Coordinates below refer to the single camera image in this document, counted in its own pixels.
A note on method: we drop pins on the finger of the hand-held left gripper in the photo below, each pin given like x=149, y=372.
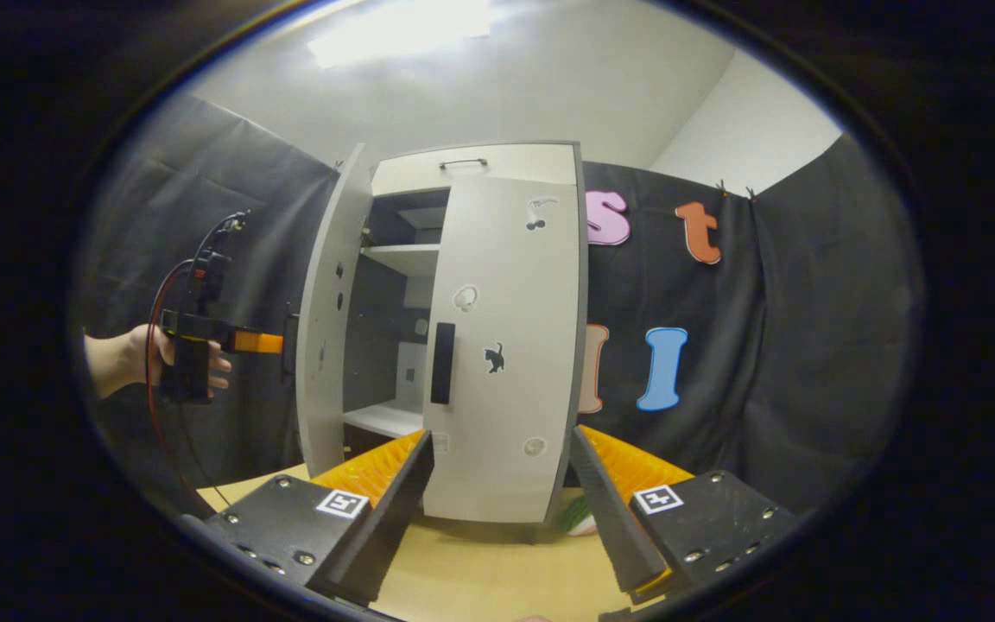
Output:
x=257, y=343

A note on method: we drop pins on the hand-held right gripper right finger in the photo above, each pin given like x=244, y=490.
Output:
x=614, y=510

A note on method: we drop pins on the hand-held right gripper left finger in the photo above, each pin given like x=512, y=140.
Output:
x=381, y=510

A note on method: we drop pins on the clear bottle with green liquid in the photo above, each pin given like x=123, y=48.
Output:
x=579, y=518

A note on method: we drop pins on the white cabinet door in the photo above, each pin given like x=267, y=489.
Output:
x=506, y=259
x=333, y=259

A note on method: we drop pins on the white cabinet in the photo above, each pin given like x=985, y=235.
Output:
x=506, y=484

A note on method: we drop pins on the black backdrop cloth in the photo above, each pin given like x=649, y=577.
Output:
x=808, y=345
x=186, y=173

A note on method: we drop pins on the white drawer front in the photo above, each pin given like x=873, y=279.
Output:
x=515, y=164

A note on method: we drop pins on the ceiling light panel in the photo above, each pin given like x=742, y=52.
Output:
x=398, y=30

